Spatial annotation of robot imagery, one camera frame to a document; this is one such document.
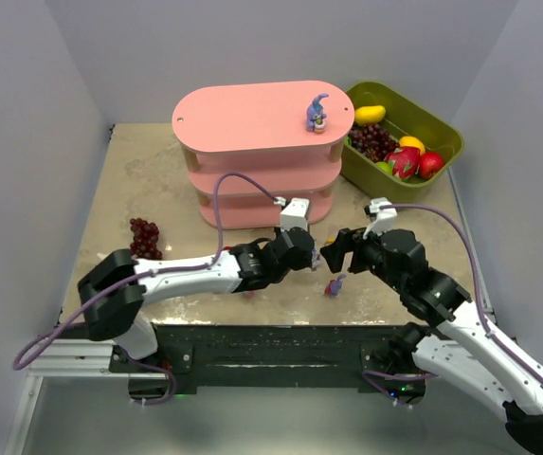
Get purple bunny toy red bow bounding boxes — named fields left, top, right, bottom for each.
left=324, top=274, right=346, bottom=298

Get purple bunny toy with cup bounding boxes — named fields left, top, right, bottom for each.
left=305, top=93, right=329, bottom=133

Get purple bunny toy blue ears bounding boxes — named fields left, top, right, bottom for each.
left=310, top=247, right=322, bottom=271

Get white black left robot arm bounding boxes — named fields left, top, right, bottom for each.
left=78, top=227, right=315, bottom=360

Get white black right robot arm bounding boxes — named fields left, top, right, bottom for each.
left=321, top=228, right=543, bottom=454

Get pink three-tier wooden shelf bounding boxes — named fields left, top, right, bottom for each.
left=172, top=81, right=354, bottom=229

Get green lime toy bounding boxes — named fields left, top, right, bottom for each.
left=376, top=161, right=392, bottom=175

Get red dragon fruit toy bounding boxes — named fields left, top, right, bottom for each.
left=385, top=146, right=421, bottom=181

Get red apple toy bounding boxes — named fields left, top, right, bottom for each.
left=418, top=151, right=445, bottom=180

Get purple grape bunch in bin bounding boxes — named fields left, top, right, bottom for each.
left=348, top=122, right=398, bottom=162

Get olive green plastic bin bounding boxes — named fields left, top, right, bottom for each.
left=341, top=82, right=463, bottom=203

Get yellow mango toy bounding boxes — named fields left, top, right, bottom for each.
left=354, top=105, right=387, bottom=125

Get dark red grape bunch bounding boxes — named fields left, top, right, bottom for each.
left=129, top=218, right=163, bottom=260

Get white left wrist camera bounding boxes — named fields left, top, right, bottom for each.
left=279, top=197, right=311, bottom=231

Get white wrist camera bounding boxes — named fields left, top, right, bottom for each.
left=279, top=197, right=311, bottom=231
left=362, top=197, right=397, bottom=239

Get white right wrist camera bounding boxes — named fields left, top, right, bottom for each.
left=362, top=197, right=397, bottom=239

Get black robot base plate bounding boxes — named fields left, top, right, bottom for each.
left=52, top=322, right=447, bottom=397

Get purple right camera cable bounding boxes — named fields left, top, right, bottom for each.
left=384, top=203, right=543, bottom=413

